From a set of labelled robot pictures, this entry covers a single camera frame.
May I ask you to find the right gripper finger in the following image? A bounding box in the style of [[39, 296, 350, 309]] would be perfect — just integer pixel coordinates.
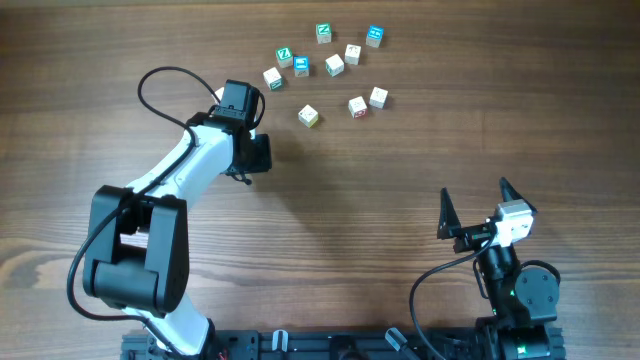
[[499, 177, 538, 216], [437, 187, 461, 240]]

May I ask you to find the plain white block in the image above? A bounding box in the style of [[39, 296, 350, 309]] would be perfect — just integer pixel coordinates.
[[215, 87, 224, 100]]

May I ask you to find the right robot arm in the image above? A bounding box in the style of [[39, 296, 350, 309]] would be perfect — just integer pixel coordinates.
[[437, 178, 566, 359]]

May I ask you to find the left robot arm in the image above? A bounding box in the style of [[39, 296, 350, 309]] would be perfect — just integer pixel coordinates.
[[79, 80, 271, 359]]

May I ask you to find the white block teal side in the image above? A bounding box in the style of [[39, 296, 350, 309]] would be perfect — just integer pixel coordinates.
[[263, 67, 283, 91]]

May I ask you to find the green Z block left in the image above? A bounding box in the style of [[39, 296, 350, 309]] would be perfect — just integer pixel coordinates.
[[275, 47, 294, 68]]

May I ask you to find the green z block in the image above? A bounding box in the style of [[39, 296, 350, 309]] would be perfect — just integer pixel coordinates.
[[275, 47, 294, 68], [315, 22, 332, 44]]

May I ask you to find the white block yellow side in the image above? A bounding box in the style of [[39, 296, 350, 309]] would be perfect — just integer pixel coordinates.
[[298, 105, 319, 128]]

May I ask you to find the blue block centre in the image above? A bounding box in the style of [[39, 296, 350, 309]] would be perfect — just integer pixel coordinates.
[[293, 56, 310, 77]]

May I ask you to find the white block green side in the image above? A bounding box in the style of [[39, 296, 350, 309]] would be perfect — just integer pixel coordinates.
[[325, 54, 345, 77]]

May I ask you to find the green Z block far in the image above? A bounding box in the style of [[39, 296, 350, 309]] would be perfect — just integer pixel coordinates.
[[315, 22, 332, 44]]

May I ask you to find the white block red Q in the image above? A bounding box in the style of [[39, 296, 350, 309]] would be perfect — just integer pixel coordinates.
[[348, 96, 368, 118]]

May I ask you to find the white block red side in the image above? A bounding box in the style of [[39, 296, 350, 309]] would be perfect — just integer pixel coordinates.
[[344, 44, 361, 65]]

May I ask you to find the white block blue side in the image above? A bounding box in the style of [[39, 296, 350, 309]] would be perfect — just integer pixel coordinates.
[[369, 87, 388, 109]]

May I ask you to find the blue block far right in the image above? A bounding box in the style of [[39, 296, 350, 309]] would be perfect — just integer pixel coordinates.
[[366, 25, 384, 48]]

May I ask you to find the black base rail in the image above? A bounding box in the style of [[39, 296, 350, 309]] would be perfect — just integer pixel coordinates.
[[119, 327, 567, 360]]

